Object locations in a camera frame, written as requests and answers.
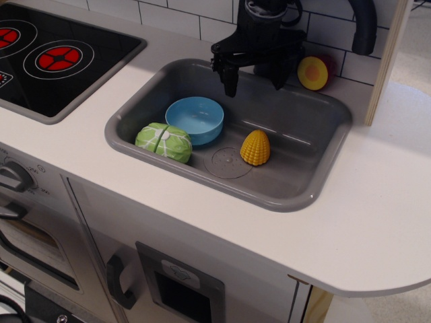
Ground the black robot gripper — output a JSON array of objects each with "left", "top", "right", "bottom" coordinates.
[{"left": 211, "top": 1, "right": 306, "bottom": 98}]

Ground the yellow toy corn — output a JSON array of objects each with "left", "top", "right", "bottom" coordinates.
[{"left": 240, "top": 130, "right": 271, "bottom": 166}]

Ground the blue plastic bowl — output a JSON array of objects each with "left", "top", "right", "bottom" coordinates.
[{"left": 165, "top": 96, "right": 225, "bottom": 146}]

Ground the grey plastic sink basin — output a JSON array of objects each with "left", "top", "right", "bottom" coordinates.
[{"left": 105, "top": 59, "right": 352, "bottom": 212}]

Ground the yellow red toy fruit half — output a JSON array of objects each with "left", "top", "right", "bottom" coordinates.
[{"left": 297, "top": 55, "right": 337, "bottom": 91}]

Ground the green toy cabbage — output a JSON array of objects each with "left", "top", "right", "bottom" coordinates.
[{"left": 135, "top": 122, "right": 193, "bottom": 164}]

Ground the black curved faucet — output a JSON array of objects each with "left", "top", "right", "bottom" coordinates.
[{"left": 348, "top": 0, "right": 377, "bottom": 56}]

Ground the black toy stove top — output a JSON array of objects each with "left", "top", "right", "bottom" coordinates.
[{"left": 1, "top": 3, "right": 147, "bottom": 124}]

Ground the grey dispenser panel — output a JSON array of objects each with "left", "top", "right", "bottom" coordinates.
[{"left": 135, "top": 242, "right": 226, "bottom": 323}]

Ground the grey oven knob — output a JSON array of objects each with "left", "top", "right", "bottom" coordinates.
[{"left": 1, "top": 161, "right": 34, "bottom": 192}]

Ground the toy oven door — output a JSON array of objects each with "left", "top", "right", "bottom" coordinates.
[{"left": 1, "top": 194, "right": 79, "bottom": 291}]

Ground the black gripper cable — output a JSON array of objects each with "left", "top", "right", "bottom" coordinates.
[{"left": 281, "top": 0, "right": 304, "bottom": 29}]

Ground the wooden side post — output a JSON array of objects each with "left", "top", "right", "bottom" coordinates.
[{"left": 364, "top": 1, "right": 413, "bottom": 127}]

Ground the black cabinet door handle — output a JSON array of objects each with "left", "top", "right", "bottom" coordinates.
[{"left": 106, "top": 255, "right": 137, "bottom": 310}]

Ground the black oven door handle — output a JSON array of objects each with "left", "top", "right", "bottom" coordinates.
[{"left": 0, "top": 203, "right": 28, "bottom": 221}]

